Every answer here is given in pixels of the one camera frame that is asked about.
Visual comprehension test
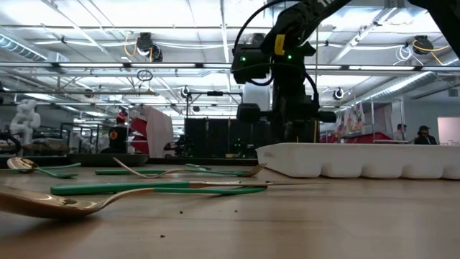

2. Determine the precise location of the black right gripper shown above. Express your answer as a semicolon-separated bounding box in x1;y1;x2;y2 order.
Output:
236;68;337;144

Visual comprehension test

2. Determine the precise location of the gold spoon green handle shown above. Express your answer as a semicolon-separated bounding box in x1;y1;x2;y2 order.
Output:
0;186;269;219
6;156;79;180

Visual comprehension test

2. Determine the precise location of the white pillar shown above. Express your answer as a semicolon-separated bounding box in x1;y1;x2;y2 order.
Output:
242;83;272;106

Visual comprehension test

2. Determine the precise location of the colourful poster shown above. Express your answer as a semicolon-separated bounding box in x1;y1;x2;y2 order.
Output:
344;102;366;135

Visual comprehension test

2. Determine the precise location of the red counter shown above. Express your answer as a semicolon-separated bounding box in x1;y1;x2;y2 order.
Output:
321;132;409;145

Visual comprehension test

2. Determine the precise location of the white cutlery tray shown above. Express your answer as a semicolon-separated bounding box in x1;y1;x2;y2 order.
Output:
255;142;460;180

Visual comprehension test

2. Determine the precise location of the person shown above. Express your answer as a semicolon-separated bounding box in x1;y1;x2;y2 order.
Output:
393;123;409;142
101;112;130;155
413;124;438;146

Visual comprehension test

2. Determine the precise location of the red and white cloth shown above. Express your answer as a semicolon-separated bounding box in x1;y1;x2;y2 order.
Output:
129;104;176;159

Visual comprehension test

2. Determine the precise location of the ceiling light strip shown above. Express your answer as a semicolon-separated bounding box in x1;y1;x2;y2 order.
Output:
0;61;460;72

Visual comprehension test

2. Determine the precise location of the black partition wall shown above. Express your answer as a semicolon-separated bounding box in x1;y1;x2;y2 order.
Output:
183;109;274;159

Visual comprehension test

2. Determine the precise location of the black metal stand frame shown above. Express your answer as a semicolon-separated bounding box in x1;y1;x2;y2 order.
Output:
185;91;244;119

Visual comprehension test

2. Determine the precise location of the silver ventilation duct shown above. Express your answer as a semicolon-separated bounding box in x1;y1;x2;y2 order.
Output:
0;34;69;63
354;59;460;105

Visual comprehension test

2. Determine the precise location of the black aluminium table frame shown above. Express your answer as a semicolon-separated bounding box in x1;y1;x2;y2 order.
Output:
0;154;259;168

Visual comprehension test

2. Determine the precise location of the hanging cable ring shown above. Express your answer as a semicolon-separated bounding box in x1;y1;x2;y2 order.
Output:
136;69;155;83

